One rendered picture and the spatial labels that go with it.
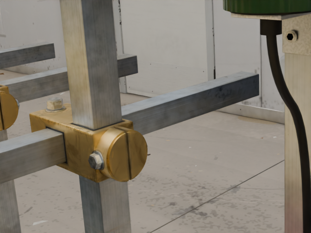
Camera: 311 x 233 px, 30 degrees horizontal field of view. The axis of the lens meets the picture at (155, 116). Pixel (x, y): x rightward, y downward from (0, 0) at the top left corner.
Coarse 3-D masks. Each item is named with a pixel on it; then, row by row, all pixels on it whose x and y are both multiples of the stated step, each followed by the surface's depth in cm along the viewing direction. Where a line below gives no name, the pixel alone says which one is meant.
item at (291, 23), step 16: (240, 16) 32; (256, 16) 31; (272, 16) 30; (288, 16) 30; (304, 16) 34; (272, 32) 32; (288, 32) 35; (304, 32) 34; (272, 48) 32; (288, 48) 35; (304, 48) 35; (272, 64) 33; (288, 96) 34; (304, 128) 35; (304, 144) 35; (304, 160) 36; (304, 176) 36; (304, 192) 37; (304, 208) 37; (304, 224) 37
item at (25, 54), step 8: (16, 48) 109; (24, 48) 109; (32, 48) 110; (40, 48) 111; (48, 48) 112; (0, 56) 106; (8, 56) 107; (16, 56) 108; (24, 56) 109; (32, 56) 110; (40, 56) 111; (48, 56) 113; (0, 64) 106; (8, 64) 107; (16, 64) 108
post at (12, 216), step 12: (0, 132) 76; (12, 180) 78; (0, 192) 77; (12, 192) 79; (0, 204) 78; (12, 204) 79; (0, 216) 78; (12, 216) 79; (0, 228) 78; (12, 228) 80
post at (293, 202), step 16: (288, 64) 36; (304, 64) 35; (288, 80) 36; (304, 80) 36; (304, 96) 36; (288, 112) 37; (304, 112) 36; (288, 128) 37; (288, 144) 38; (288, 160) 38; (288, 176) 38; (288, 192) 39; (288, 208) 39; (288, 224) 39
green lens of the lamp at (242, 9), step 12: (228, 0) 31; (240, 0) 30; (252, 0) 30; (264, 0) 29; (276, 0) 29; (288, 0) 29; (300, 0) 29; (240, 12) 30; (252, 12) 30; (264, 12) 29; (276, 12) 29
